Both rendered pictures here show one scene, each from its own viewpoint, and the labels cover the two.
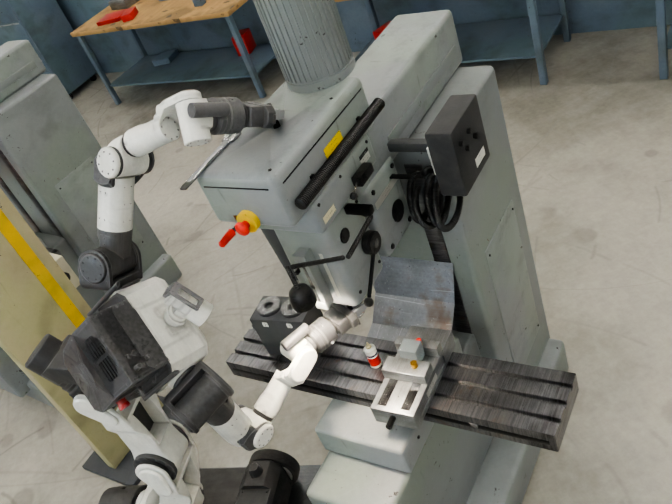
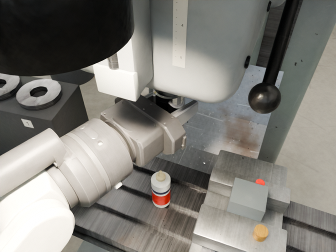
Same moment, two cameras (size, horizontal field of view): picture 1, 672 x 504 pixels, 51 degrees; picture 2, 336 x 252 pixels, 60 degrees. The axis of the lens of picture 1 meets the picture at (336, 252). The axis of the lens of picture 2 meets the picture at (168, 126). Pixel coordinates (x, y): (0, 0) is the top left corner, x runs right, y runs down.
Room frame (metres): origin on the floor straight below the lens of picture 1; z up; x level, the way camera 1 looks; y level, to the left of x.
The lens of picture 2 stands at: (1.38, 0.13, 1.51)
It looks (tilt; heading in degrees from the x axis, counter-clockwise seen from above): 46 degrees down; 339
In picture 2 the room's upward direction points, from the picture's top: straight up
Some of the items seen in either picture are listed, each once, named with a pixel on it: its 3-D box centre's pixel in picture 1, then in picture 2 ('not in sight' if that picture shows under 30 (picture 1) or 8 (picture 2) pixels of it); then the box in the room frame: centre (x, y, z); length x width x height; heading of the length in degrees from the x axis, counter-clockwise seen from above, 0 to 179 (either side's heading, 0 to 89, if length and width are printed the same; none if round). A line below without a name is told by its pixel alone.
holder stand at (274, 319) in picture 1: (290, 325); (33, 121); (1.95, 0.25, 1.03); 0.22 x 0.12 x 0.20; 54
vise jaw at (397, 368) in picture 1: (407, 370); (238, 236); (1.54, -0.06, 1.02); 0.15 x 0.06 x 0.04; 49
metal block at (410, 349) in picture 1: (411, 351); (246, 202); (1.58, -0.10, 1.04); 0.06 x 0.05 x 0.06; 49
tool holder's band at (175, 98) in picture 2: not in sight; (169, 89); (1.69, 0.01, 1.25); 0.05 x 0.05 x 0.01
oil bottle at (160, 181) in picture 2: (371, 353); (161, 186); (1.70, 0.02, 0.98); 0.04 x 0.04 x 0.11
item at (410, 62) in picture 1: (382, 98); not in sight; (2.05, -0.33, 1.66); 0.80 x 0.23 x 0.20; 137
